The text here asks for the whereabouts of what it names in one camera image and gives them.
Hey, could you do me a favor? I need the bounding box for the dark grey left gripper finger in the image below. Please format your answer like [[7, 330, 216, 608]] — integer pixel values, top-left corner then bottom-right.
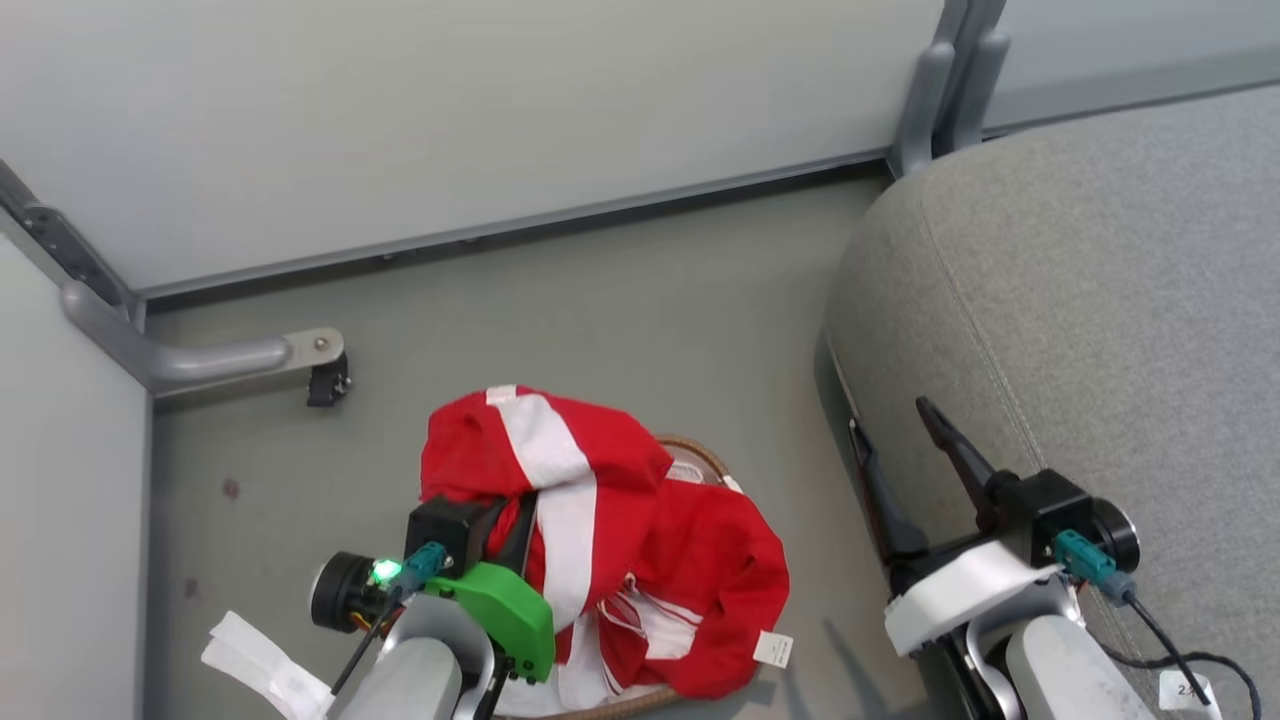
[[497, 494, 541, 579]]

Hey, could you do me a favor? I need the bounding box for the white basket with brown rim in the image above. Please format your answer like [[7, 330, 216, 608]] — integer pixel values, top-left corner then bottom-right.
[[497, 433, 761, 720]]

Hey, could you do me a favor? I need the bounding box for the grey corner partition post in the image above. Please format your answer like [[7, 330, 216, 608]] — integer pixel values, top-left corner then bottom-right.
[[0, 158, 148, 333]]

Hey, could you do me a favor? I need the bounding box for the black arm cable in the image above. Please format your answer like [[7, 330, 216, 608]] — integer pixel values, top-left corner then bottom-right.
[[329, 588, 403, 698], [1085, 590, 1264, 720]]

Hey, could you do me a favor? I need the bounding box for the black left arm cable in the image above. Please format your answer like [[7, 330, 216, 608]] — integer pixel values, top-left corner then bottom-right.
[[329, 588, 403, 698]]

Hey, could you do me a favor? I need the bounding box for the black caster wheel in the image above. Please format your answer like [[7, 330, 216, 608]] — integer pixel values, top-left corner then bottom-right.
[[305, 350, 352, 409]]

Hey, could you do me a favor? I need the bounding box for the grey double partition post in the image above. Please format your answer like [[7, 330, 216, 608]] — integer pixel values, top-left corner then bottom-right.
[[888, 0, 1013, 179]]

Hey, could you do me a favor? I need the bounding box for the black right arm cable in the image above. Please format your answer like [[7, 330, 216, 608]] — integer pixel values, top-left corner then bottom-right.
[[1085, 590, 1264, 720]]

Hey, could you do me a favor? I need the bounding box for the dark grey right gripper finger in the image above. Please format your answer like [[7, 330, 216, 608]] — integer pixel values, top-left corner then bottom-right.
[[847, 419, 933, 567], [915, 396, 1003, 533]]

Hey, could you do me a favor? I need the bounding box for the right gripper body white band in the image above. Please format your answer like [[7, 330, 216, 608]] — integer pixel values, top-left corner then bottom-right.
[[884, 468, 1142, 658]]

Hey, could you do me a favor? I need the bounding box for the red and white clothing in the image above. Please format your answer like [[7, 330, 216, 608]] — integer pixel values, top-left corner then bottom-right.
[[419, 384, 796, 717]]

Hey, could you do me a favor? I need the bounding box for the small white cable label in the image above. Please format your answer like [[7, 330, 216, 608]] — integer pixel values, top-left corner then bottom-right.
[[1158, 669, 1223, 711]]

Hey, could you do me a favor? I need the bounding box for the grey fabric sofa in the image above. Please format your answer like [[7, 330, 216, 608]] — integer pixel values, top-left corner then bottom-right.
[[822, 84, 1280, 720]]

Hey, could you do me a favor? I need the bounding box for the grey partition foot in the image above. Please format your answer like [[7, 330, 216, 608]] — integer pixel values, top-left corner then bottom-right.
[[60, 278, 347, 398]]

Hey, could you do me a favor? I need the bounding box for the white paper tag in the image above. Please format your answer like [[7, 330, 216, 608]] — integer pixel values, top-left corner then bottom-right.
[[200, 610, 337, 720]]

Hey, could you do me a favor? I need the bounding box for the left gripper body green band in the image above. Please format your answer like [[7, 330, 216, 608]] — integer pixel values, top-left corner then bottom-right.
[[309, 494, 557, 685]]

